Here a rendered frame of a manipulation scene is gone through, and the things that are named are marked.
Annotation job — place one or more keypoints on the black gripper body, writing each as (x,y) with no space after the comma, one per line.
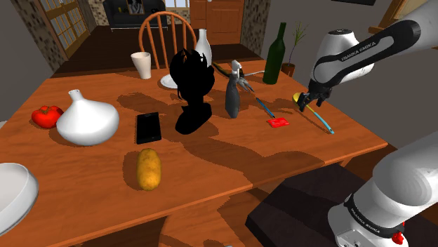
(320,89)

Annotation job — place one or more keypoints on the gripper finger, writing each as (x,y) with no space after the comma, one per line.
(303,102)
(321,101)

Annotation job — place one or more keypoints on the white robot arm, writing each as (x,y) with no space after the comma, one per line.
(400,184)

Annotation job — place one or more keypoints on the red card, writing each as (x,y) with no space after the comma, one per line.
(278,122)

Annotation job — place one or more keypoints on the potted plant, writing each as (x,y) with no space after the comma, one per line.
(289,68)

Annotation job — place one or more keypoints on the blue pen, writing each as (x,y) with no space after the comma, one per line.
(266,107)

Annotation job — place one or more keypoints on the green wine bottle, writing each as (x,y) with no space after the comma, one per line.
(275,58)

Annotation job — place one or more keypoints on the silver utensil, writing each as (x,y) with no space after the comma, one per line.
(255,73)

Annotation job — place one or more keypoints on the grey spray bottle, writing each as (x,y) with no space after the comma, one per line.
(232,99)

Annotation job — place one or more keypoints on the dark robot stand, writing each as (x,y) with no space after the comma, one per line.
(301,208)

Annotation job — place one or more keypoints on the black bust figure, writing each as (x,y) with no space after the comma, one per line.
(191,85)

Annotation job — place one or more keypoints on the tall white vase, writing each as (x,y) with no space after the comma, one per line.
(204,44)

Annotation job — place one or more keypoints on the white plate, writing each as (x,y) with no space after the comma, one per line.
(167,82)

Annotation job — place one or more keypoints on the black phone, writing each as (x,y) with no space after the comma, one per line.
(148,128)

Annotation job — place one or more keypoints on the wooden spindle chair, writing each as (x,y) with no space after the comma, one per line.
(161,30)

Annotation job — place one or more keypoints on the white cup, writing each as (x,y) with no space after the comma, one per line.
(142,65)

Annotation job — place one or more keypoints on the brown potato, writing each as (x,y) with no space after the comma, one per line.
(149,169)

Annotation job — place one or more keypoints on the squat white vase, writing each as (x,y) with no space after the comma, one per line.
(87,119)

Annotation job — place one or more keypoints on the wooden table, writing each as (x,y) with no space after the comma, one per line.
(85,195)

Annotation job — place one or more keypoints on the glazed wooden door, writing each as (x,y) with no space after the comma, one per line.
(65,24)

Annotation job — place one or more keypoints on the red tomato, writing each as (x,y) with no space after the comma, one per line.
(46,116)

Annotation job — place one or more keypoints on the white bowl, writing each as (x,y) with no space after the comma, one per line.
(15,195)

